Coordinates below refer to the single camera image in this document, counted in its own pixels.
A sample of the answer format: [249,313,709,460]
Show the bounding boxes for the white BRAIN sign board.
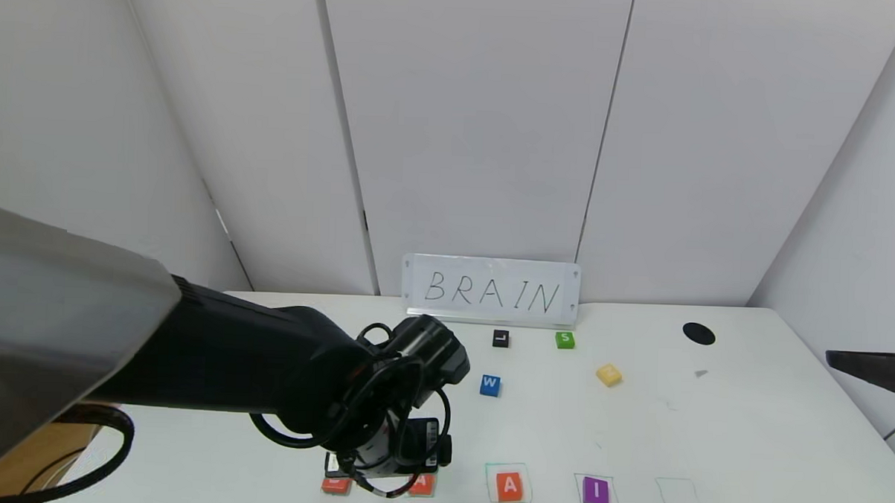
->
[401,253,582,330]

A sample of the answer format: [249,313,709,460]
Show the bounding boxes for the black floor cable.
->
[22,449,88,496]

